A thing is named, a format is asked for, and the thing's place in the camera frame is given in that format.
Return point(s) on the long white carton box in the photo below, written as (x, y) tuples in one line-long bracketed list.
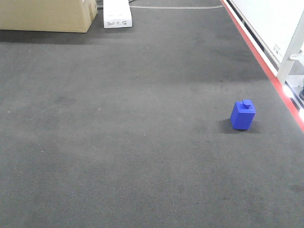
[(117, 14)]

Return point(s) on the blue plastic block part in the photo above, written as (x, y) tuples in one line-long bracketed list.
[(242, 115)]

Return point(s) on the large cardboard box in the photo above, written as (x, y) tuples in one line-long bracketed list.
[(48, 15)]

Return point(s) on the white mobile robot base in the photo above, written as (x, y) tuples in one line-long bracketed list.
[(278, 25)]

